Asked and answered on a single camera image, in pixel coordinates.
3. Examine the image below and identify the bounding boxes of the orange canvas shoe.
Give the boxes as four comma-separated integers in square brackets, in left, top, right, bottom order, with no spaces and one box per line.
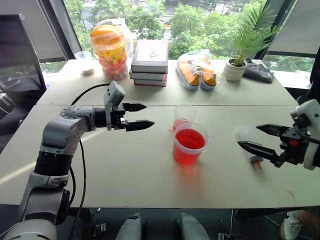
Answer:
[176,58,202,91]
[199,62,218,91]

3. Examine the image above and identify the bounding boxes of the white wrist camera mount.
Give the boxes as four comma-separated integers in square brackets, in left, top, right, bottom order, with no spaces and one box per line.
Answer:
[289,99,320,171]
[103,80,126,131]

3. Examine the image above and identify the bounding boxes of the thin white dark book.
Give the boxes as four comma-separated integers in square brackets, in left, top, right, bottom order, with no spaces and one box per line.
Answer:
[128,69,169,82]

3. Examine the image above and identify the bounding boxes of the white sneaker of bystander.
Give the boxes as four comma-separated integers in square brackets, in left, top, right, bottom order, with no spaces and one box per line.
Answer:
[279,211,305,240]

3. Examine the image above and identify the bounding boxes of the grey rounded robot leg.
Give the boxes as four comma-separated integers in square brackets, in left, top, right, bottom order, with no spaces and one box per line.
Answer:
[174,212,211,240]
[115,212,149,240]

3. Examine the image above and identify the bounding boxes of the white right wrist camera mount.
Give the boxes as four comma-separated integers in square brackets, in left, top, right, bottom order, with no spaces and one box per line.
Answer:
[289,99,320,171]

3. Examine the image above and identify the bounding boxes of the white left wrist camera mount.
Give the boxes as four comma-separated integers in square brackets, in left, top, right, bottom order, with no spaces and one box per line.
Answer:
[103,80,126,131]

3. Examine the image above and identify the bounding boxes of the beaker with red liquid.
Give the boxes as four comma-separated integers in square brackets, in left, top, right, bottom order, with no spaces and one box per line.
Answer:
[172,122,213,166]

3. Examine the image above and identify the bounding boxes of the green palm plant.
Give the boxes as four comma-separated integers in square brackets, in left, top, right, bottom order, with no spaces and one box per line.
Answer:
[231,3,282,68]

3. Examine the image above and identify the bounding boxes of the grey folded cloth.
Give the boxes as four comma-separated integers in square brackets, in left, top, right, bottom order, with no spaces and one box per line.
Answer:
[242,58,275,84]

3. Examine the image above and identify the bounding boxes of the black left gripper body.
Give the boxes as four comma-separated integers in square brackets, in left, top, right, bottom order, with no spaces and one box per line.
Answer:
[111,103,129,131]

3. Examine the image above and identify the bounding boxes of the thin white red book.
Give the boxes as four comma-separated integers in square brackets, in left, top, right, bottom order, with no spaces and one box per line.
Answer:
[133,78,168,88]

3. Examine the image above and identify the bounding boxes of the orange shoes in bag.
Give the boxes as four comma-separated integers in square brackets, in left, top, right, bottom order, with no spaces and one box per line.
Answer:
[175,48,219,92]

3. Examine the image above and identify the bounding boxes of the small clear plastic cup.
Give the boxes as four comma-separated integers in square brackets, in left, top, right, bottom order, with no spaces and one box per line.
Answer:
[172,104,198,133]

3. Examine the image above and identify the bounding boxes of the black monitor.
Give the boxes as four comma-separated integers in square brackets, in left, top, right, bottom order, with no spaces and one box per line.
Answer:
[0,13,48,94]

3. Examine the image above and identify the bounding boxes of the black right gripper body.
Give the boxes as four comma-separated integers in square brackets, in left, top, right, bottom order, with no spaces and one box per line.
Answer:
[274,126,313,168]

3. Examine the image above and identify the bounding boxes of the yellow orange toy jar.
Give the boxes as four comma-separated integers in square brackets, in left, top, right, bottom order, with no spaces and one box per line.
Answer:
[89,24,129,81]

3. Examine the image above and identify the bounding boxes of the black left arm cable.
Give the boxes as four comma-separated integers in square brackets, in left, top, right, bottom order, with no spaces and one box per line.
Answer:
[67,83,111,240]

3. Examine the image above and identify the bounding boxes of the clear plastic tumbler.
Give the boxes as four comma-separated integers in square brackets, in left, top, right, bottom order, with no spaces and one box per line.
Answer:
[74,50,93,61]

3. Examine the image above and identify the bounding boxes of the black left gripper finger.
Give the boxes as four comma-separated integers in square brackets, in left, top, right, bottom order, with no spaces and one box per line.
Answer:
[122,102,147,113]
[125,119,155,132]

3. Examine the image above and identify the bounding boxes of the large white grey book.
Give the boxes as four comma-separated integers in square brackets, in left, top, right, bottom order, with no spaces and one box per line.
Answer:
[130,38,170,74]

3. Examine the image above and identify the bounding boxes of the clear tube with orange tip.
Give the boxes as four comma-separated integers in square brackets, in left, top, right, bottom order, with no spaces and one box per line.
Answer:
[235,124,265,173]

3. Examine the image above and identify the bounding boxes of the white plant pot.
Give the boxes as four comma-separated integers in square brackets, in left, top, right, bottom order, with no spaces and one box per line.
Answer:
[222,58,248,82]

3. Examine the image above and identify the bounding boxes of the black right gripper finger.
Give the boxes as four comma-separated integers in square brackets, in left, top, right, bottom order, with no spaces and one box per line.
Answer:
[237,140,279,164]
[256,123,290,137]

